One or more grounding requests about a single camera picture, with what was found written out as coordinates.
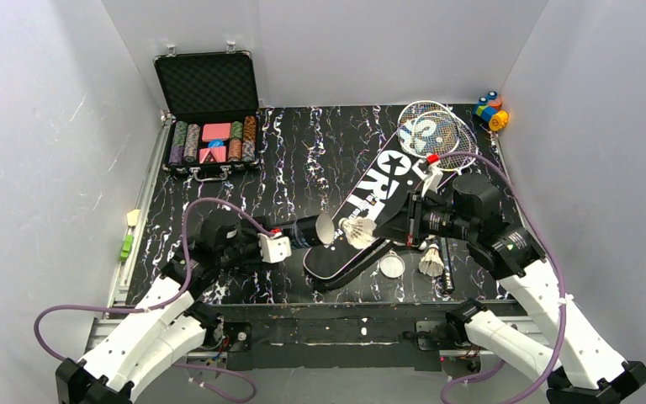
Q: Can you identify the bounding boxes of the white feather shuttlecock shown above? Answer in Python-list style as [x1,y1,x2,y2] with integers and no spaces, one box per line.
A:
[418,243,445,278]
[338,217,377,250]

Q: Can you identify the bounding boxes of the black racket bag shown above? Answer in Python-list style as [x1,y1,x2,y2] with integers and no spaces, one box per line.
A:
[303,135,425,292]

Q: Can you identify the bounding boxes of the white tube lid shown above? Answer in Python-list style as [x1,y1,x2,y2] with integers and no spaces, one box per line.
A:
[378,251,405,279]

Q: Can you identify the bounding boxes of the black shuttlecock tube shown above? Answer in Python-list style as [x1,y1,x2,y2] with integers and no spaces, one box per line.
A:
[273,213,336,249]

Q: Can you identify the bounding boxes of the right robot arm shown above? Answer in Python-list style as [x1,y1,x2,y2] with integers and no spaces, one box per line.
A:
[404,174,646,403]

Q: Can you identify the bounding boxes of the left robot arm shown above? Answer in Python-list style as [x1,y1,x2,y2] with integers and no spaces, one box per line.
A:
[56,211,291,403]

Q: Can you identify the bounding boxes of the white badminton racket lower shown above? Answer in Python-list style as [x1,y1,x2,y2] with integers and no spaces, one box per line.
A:
[409,110,477,294]

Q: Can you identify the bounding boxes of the white badminton racket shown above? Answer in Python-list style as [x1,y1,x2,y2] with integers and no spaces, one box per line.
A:
[397,100,479,158]
[409,110,477,294]

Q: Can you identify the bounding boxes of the white badminton racket upper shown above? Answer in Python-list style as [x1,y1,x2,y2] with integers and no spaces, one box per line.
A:
[397,100,479,158]

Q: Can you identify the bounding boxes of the colourful toy blocks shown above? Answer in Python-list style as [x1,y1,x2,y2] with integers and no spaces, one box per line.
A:
[473,91,509,132]

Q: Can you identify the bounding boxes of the black poker chip case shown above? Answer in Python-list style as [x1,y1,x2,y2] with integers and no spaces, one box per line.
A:
[153,45,262,182]

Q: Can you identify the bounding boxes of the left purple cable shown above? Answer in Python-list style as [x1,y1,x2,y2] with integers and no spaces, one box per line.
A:
[33,197,274,404]

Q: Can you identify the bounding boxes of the purple cable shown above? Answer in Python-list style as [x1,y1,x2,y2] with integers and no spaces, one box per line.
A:
[437,151,568,404]
[33,197,274,404]

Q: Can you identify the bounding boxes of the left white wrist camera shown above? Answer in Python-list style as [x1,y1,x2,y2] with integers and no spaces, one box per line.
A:
[257,233,292,263]

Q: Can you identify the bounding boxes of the green clip on rail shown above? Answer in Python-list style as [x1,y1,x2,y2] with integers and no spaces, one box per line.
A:
[119,234,134,263]

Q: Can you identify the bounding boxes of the beige clip on rail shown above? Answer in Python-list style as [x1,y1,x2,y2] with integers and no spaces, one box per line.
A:
[126,209,140,227]

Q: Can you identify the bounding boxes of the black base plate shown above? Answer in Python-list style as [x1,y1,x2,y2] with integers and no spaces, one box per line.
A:
[108,300,525,372]

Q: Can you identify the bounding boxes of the aluminium rail frame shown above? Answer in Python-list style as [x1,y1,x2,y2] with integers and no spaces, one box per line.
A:
[86,111,559,358]

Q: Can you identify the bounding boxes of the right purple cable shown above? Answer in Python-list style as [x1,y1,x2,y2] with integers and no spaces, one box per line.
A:
[437,151,568,404]

